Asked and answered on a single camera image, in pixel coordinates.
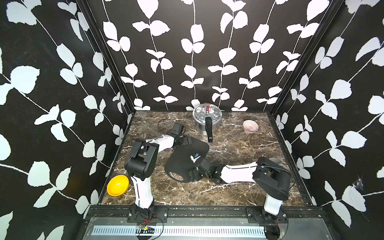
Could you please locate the dark grey cutting board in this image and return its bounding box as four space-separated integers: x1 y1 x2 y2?
165 137 210 183

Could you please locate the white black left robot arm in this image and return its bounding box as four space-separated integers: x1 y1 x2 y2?
125 134 190 210

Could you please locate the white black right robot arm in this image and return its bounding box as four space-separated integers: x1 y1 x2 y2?
189 154 293 216

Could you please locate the pink striped ceramic bowl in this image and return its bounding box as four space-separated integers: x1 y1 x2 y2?
243 120 259 133

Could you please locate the yellow plastic bowl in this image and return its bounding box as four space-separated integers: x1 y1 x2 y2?
107 175 130 197

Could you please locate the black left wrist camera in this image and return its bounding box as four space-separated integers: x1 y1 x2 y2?
169 123 185 138

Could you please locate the perforated metal base rail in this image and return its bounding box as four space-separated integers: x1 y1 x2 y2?
91 226 266 238

